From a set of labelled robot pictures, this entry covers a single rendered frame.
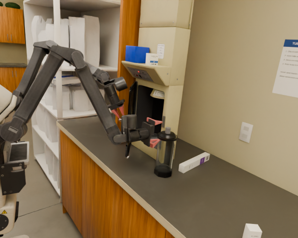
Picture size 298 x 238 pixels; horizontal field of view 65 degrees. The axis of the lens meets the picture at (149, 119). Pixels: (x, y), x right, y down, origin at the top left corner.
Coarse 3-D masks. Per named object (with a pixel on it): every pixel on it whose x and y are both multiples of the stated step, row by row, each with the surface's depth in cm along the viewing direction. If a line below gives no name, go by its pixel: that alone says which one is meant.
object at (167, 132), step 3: (165, 129) 121; (168, 129) 120; (162, 132) 122; (165, 132) 121; (168, 132) 120; (171, 132) 123; (159, 135) 121; (162, 135) 119; (165, 135) 119; (168, 135) 119; (171, 135) 119; (174, 135) 120; (168, 138) 118; (171, 138) 118
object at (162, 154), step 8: (160, 136) 120; (176, 136) 122; (160, 144) 120; (168, 144) 119; (160, 152) 121; (168, 152) 120; (160, 160) 122; (168, 160) 122; (160, 168) 124; (168, 168) 124
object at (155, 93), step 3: (153, 90) 142; (156, 90) 140; (153, 93) 141; (156, 93) 139; (159, 93) 138; (162, 93) 137; (153, 96) 140; (156, 96) 139; (159, 96) 138; (162, 96) 137
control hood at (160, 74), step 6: (126, 66) 140; (132, 66) 133; (138, 66) 128; (144, 66) 123; (150, 66) 119; (156, 66) 120; (162, 66) 124; (150, 72) 123; (156, 72) 119; (162, 72) 120; (168, 72) 123; (138, 78) 144; (156, 78) 125; (162, 78) 122; (168, 78) 124; (162, 84) 126; (168, 84) 126
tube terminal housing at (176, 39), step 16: (144, 32) 137; (160, 32) 127; (176, 32) 119; (176, 48) 122; (160, 64) 130; (176, 64) 125; (144, 80) 143; (176, 80) 128; (176, 96) 132; (176, 112) 136; (176, 128) 140; (144, 144) 151
